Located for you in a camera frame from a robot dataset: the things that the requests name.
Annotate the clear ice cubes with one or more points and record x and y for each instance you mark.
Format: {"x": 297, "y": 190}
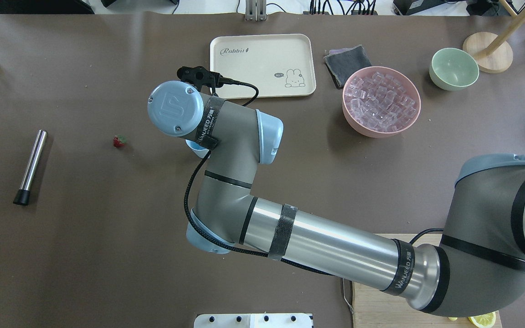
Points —
{"x": 381, "y": 102}

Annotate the red strawberry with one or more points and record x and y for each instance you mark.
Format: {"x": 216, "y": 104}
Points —
{"x": 119, "y": 141}

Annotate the steel muddler black tip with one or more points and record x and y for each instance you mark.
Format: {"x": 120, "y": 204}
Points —
{"x": 23, "y": 194}

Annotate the light blue cup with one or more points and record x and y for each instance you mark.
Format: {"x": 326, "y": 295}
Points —
{"x": 200, "y": 151}

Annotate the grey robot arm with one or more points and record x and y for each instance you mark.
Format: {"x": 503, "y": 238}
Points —
{"x": 478, "y": 266}

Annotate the beige rabbit tray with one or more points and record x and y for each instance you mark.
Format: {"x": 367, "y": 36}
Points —
{"x": 278, "y": 65}

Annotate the grey folded cloth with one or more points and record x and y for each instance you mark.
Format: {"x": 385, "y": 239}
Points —
{"x": 342, "y": 63}

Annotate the pink bowl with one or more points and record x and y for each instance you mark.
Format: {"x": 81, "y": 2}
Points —
{"x": 381, "y": 130}

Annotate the green bowl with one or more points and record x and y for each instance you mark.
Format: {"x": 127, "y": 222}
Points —
{"x": 453, "y": 69}

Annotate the wooden stand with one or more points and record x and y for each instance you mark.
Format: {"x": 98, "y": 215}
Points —
{"x": 491, "y": 52}

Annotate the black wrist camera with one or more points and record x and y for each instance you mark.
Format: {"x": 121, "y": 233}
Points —
{"x": 199, "y": 77}

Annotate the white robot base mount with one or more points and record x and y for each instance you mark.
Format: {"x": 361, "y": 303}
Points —
{"x": 255, "y": 320}

